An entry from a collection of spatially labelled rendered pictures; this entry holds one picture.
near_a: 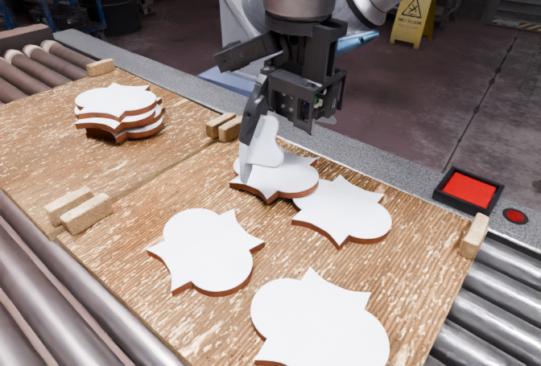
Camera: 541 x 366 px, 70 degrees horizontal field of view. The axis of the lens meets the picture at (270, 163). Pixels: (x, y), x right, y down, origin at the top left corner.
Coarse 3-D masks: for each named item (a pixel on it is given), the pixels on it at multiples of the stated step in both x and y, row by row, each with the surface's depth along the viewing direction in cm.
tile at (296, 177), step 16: (288, 160) 57; (304, 160) 57; (240, 176) 54; (256, 176) 54; (272, 176) 54; (288, 176) 53; (304, 176) 53; (256, 192) 52; (272, 192) 51; (288, 192) 51; (304, 192) 51
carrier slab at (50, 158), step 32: (32, 96) 78; (64, 96) 78; (160, 96) 78; (0, 128) 68; (32, 128) 68; (64, 128) 68; (192, 128) 68; (0, 160) 60; (32, 160) 60; (64, 160) 60; (96, 160) 60; (128, 160) 60; (160, 160) 60; (32, 192) 54; (64, 192) 54; (96, 192) 54; (128, 192) 55
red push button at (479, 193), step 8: (456, 176) 58; (464, 176) 58; (448, 184) 56; (456, 184) 56; (464, 184) 56; (472, 184) 56; (480, 184) 56; (488, 184) 57; (448, 192) 55; (456, 192) 55; (464, 192) 55; (472, 192) 55; (480, 192) 55; (488, 192) 55; (472, 200) 54; (480, 200) 54; (488, 200) 54
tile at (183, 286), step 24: (192, 216) 48; (216, 216) 48; (168, 240) 45; (192, 240) 45; (216, 240) 45; (240, 240) 45; (168, 264) 42; (192, 264) 42; (216, 264) 42; (240, 264) 42; (216, 288) 40; (240, 288) 41
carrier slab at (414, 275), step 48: (288, 144) 64; (144, 192) 54; (192, 192) 54; (240, 192) 54; (384, 192) 54; (96, 240) 47; (144, 240) 47; (288, 240) 47; (384, 240) 47; (432, 240) 47; (144, 288) 41; (192, 288) 41; (384, 288) 41; (432, 288) 41; (192, 336) 37; (240, 336) 37; (432, 336) 37
